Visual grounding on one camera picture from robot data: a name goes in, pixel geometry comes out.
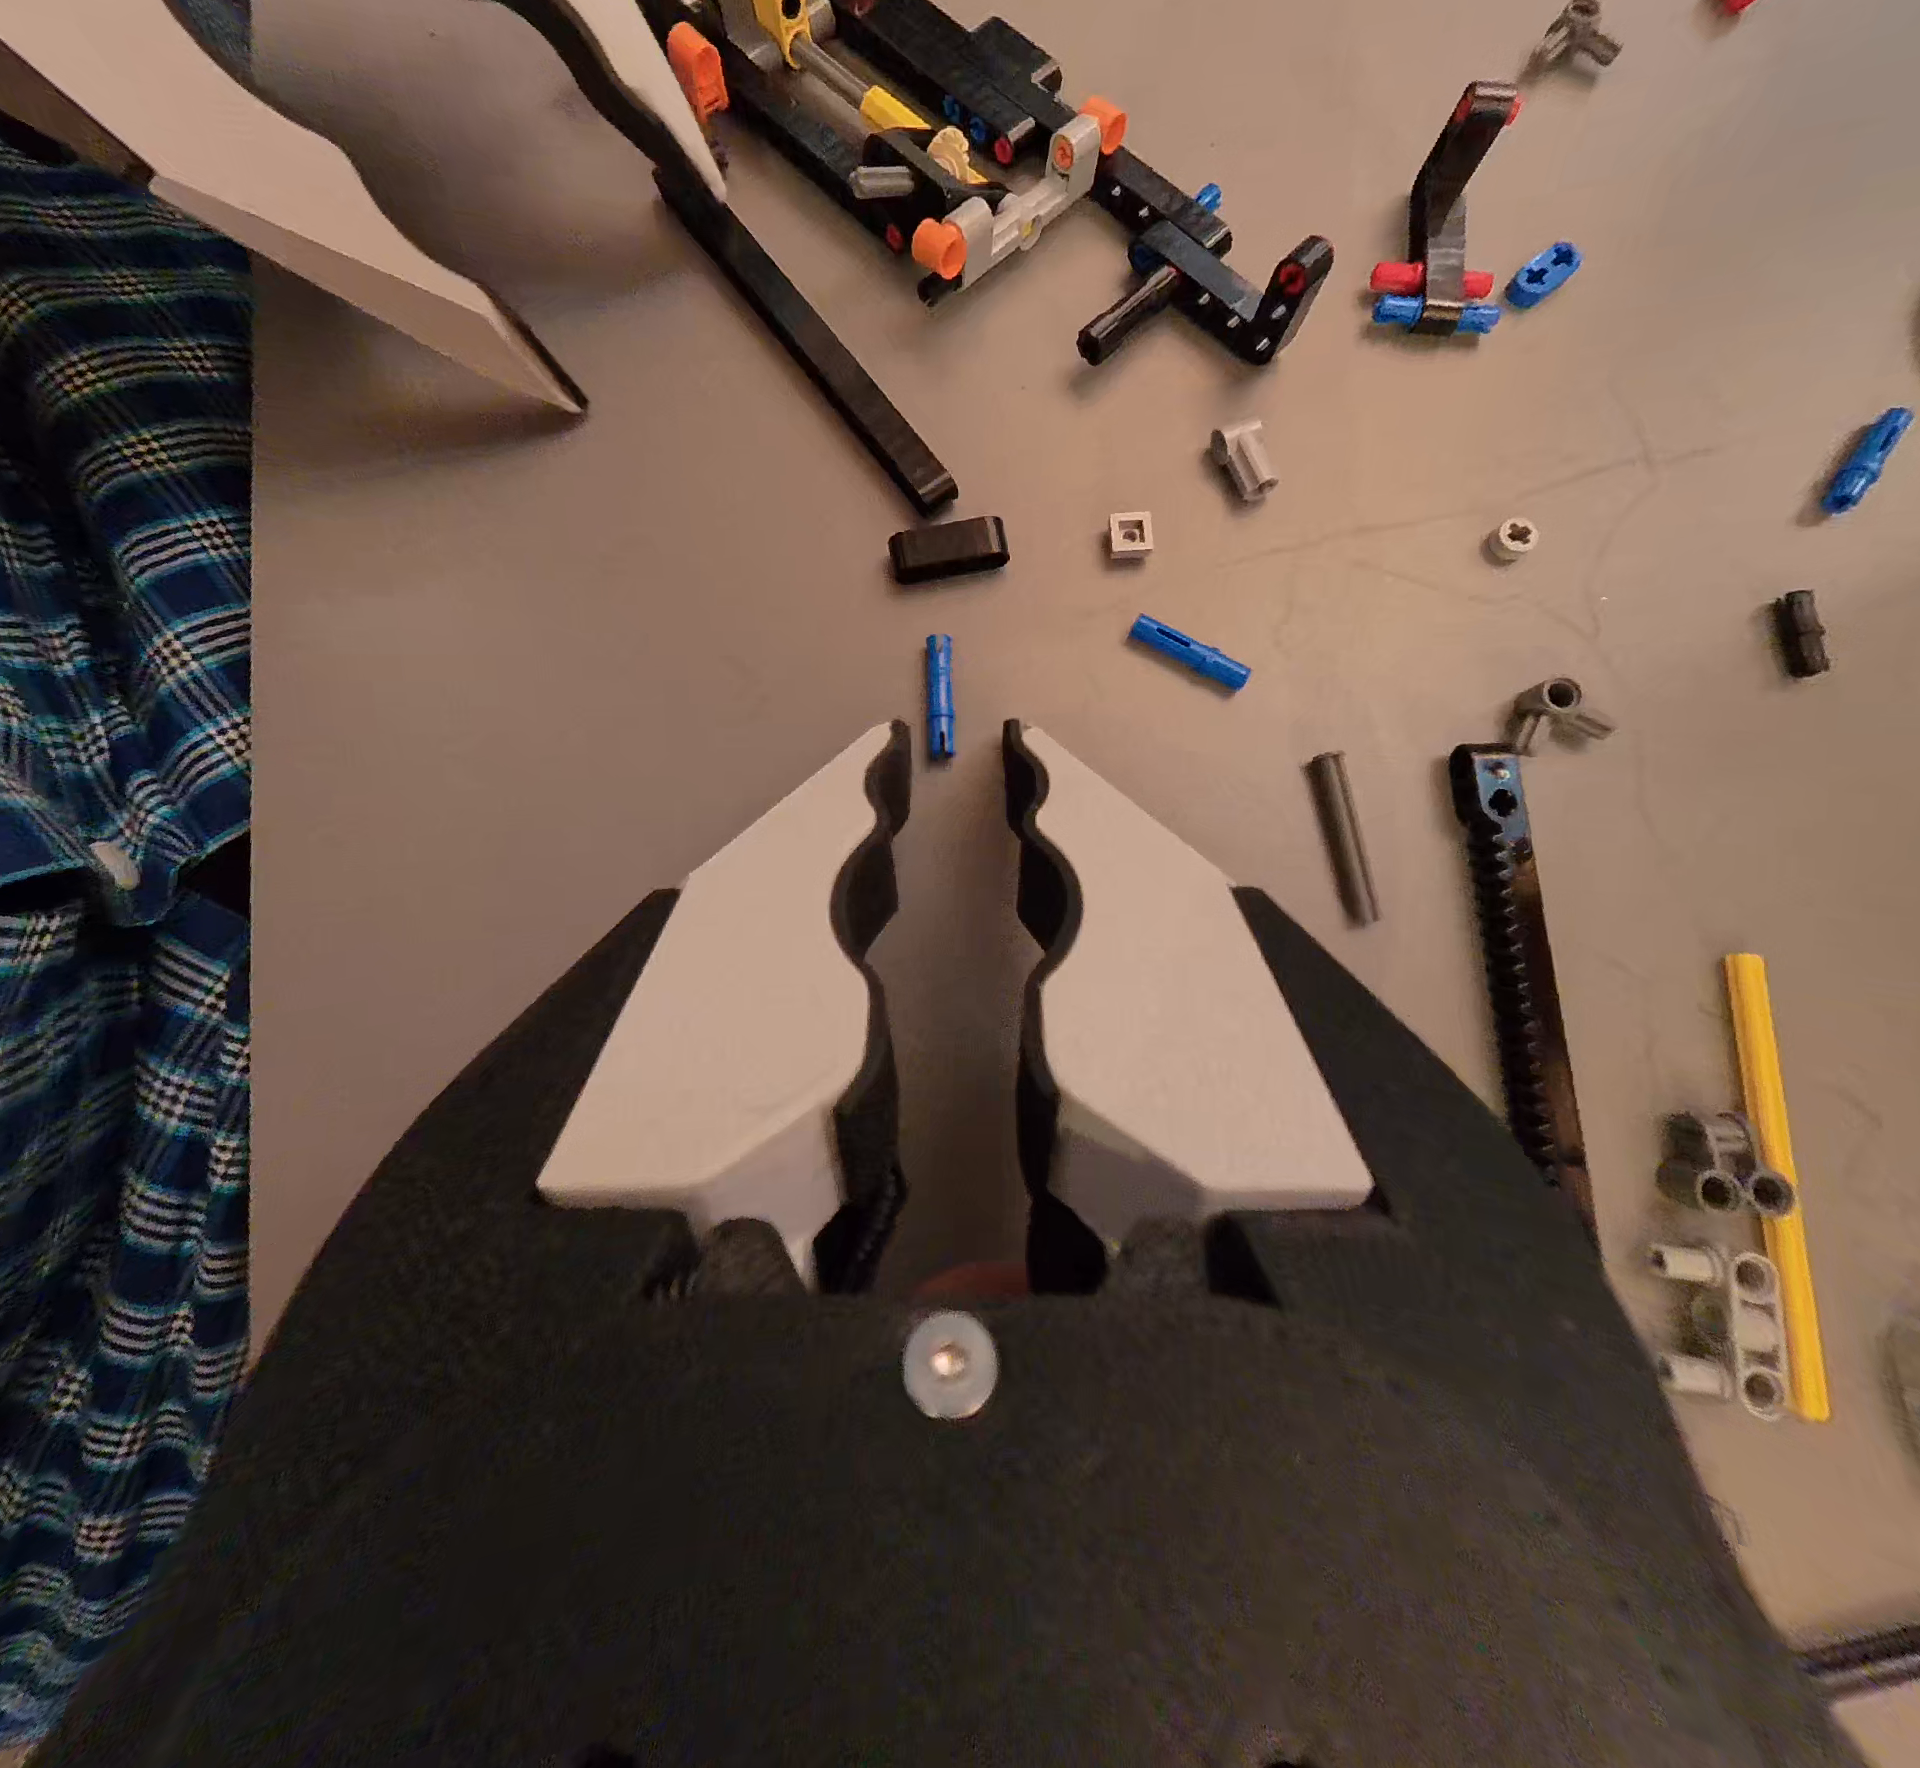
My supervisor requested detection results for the short black lego beam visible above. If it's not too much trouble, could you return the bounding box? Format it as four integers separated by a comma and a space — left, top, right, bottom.
886, 518, 1013, 587

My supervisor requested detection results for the dark grey lego axle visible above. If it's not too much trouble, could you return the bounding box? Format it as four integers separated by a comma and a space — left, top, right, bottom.
1306, 750, 1380, 926

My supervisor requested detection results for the black angled lego subassembly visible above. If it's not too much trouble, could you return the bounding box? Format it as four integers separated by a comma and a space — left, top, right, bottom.
1368, 79, 1521, 339

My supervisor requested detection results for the long black lego beam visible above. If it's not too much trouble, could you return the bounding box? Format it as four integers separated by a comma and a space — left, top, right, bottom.
657, 161, 961, 519

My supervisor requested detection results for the black lego gear rack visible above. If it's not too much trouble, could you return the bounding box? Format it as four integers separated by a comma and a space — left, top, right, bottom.
1450, 742, 1600, 1236

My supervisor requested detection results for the yellow lego axle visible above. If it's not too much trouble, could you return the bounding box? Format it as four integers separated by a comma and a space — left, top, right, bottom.
1721, 951, 1835, 1424

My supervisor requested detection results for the light grey lego pin beam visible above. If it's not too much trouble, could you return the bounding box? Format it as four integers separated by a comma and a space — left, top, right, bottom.
1645, 1241, 1797, 1420

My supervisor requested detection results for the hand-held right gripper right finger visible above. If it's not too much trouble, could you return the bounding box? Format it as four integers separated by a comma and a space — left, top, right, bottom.
1001, 720, 1376, 1294

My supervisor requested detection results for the dark grey double lego connector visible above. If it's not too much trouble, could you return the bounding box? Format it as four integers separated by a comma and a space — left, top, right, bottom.
1656, 1109, 1800, 1218

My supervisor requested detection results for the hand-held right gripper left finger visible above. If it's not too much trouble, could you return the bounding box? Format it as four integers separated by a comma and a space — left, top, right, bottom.
533, 720, 914, 1295

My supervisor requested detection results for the person's plaid shirt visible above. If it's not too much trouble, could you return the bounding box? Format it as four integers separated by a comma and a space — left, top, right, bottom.
0, 0, 261, 1758

